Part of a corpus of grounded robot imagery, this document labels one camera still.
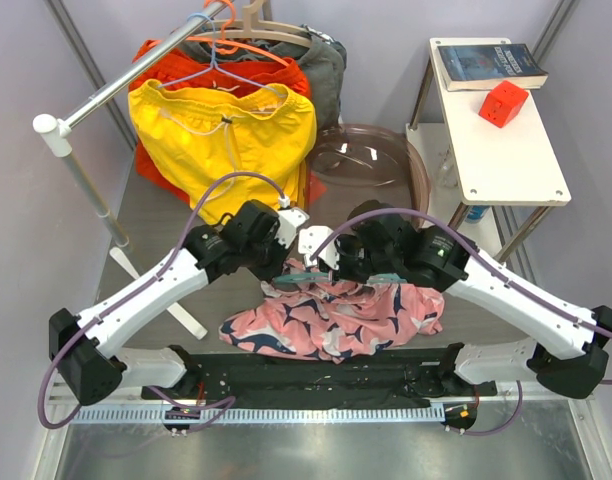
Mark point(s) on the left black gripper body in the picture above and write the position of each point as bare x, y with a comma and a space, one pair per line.
264, 259

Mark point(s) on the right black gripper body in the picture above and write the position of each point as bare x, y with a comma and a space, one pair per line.
356, 263

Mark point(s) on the teal plastic hanger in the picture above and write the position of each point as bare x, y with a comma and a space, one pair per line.
296, 273

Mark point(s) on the pink whale print shorts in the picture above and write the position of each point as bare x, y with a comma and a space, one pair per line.
334, 322

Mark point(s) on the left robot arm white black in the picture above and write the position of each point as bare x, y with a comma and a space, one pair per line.
90, 348

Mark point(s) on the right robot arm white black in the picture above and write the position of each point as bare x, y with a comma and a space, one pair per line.
564, 345

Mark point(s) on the yellow shorts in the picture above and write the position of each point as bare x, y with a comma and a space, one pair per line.
207, 141

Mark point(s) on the orange shorts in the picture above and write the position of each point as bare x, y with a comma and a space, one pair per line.
177, 64

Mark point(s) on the orange plastic hanger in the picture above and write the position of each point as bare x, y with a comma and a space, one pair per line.
225, 46

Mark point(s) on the beige wooden hanger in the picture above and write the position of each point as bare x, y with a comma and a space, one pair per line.
249, 25

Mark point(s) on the transparent brown plastic basin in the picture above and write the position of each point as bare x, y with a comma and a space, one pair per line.
353, 163

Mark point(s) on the white two-tier shelf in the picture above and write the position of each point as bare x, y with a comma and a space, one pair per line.
513, 169

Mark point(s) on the grey garment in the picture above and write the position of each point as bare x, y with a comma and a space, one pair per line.
323, 61

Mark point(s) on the red cube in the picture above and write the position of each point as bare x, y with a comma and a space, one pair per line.
503, 103

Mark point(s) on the dark blue book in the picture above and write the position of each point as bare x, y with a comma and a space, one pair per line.
484, 67

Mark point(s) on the silver clothes rack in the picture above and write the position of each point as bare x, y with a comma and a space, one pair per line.
54, 132

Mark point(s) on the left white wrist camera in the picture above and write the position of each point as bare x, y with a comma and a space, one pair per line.
291, 219

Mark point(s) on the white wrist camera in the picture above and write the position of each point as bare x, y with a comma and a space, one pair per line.
291, 219
317, 249

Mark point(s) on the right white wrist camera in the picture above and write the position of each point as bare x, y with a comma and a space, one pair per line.
317, 249

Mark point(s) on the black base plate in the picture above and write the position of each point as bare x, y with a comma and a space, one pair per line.
397, 378

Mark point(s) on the perforated metal cable rail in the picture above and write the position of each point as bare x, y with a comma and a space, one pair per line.
169, 415

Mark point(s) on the blue wire hanger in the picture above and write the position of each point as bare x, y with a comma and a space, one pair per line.
214, 66

